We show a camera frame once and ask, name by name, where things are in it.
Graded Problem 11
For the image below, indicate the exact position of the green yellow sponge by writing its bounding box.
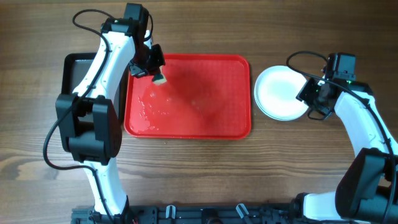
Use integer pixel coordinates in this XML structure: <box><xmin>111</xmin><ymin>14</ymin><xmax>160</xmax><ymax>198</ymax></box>
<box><xmin>152</xmin><ymin>73</ymin><xmax>167</xmax><ymax>85</ymax></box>

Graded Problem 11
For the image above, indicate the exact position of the light blue plate front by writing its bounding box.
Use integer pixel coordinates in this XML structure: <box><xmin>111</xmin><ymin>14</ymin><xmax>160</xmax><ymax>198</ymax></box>
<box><xmin>254</xmin><ymin>88</ymin><xmax>308</xmax><ymax>121</ymax></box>

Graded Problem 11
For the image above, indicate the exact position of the white plate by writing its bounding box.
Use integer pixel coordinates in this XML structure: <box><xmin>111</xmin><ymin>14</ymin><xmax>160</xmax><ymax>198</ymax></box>
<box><xmin>254</xmin><ymin>65</ymin><xmax>308</xmax><ymax>121</ymax></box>

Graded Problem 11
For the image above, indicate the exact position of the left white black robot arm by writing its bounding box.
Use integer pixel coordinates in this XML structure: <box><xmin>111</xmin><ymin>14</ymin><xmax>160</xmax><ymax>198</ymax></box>
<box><xmin>52</xmin><ymin>16</ymin><xmax>166</xmax><ymax>223</ymax></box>

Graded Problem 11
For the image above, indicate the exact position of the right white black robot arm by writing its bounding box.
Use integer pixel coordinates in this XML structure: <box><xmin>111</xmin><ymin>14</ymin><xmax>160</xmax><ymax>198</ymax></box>
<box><xmin>297</xmin><ymin>78</ymin><xmax>397</xmax><ymax>223</ymax></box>

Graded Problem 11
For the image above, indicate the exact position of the red plastic tray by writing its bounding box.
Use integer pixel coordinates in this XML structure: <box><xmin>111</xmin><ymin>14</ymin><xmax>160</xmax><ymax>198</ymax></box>
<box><xmin>124</xmin><ymin>54</ymin><xmax>251</xmax><ymax>140</ymax></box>

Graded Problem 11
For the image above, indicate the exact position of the black water tray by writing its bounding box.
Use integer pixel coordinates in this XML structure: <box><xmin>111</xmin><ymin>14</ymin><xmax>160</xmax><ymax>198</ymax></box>
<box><xmin>61</xmin><ymin>52</ymin><xmax>129</xmax><ymax>124</ymax></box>

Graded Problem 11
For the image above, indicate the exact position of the black mounting rail base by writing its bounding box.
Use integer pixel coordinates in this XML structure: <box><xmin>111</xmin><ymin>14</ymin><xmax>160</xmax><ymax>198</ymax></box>
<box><xmin>71</xmin><ymin>203</ymin><xmax>347</xmax><ymax>224</ymax></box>

